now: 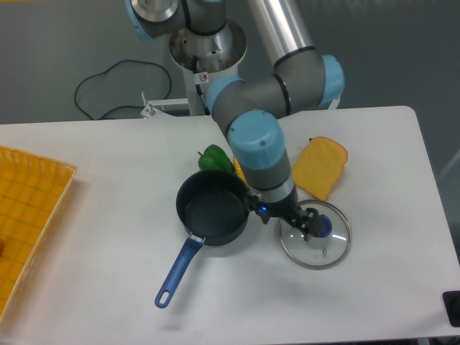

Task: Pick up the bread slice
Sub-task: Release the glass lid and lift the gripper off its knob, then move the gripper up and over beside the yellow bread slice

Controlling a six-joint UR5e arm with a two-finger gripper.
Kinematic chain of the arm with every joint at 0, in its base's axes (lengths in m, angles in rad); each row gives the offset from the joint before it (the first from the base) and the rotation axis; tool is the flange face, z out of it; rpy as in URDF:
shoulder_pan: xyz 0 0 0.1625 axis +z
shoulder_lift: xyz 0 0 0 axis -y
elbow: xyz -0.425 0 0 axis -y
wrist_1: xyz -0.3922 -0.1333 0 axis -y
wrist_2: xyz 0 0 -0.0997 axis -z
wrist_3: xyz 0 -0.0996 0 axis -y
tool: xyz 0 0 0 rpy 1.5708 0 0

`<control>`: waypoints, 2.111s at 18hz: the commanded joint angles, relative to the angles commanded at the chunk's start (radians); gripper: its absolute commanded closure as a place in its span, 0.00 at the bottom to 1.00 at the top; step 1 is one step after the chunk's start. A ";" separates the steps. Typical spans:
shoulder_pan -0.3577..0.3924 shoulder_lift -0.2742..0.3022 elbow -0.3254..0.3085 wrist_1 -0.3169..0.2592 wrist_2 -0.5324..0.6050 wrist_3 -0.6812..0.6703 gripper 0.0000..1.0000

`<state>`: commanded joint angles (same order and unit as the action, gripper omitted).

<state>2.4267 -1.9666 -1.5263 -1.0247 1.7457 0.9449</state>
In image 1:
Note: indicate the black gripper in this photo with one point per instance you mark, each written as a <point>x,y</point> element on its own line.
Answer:
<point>287,209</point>

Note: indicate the glass pot lid blue knob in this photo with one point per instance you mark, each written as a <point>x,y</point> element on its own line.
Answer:
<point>324,251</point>

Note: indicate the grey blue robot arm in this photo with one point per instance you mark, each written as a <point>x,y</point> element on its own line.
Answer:
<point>248,113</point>

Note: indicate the yellow toy bell pepper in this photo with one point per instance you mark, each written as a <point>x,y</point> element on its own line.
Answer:
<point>238,170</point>

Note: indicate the green toy bell pepper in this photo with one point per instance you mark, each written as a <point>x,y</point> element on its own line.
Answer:
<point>214,158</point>

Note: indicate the black object at table edge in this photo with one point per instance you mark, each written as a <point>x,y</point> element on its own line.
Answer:
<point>451,302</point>

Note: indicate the yellow woven basket tray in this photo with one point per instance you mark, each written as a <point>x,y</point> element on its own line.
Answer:
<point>32,189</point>

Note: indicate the black saucepan blue handle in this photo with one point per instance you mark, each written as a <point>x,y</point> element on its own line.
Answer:
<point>210,205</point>

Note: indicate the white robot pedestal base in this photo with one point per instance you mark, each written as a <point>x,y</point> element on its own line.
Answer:
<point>301,80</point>

